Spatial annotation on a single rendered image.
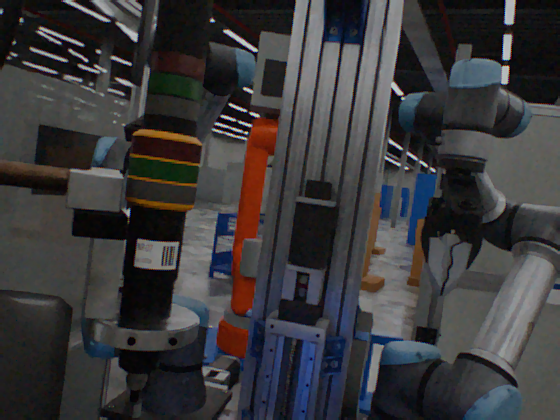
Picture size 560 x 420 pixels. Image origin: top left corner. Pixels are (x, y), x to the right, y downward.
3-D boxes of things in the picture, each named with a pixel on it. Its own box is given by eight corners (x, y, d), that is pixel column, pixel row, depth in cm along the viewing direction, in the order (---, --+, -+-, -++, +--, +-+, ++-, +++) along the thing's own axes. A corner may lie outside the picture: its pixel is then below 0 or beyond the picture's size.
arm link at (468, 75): (515, 69, 77) (491, 53, 72) (503, 139, 78) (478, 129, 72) (467, 72, 83) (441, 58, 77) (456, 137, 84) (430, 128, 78)
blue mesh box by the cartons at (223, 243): (206, 276, 736) (215, 211, 731) (246, 267, 853) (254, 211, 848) (260, 289, 701) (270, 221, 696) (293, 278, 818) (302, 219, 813)
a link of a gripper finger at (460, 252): (456, 293, 82) (466, 238, 81) (462, 301, 76) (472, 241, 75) (437, 290, 82) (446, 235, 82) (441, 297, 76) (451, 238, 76)
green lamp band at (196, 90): (150, 90, 29) (153, 69, 29) (142, 96, 32) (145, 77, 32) (206, 101, 30) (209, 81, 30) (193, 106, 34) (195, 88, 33)
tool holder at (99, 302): (47, 352, 27) (69, 171, 26) (51, 313, 33) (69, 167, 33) (209, 351, 30) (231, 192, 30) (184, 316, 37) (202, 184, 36)
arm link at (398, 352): (393, 389, 111) (403, 330, 110) (449, 415, 101) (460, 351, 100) (360, 400, 102) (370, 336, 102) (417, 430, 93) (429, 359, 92)
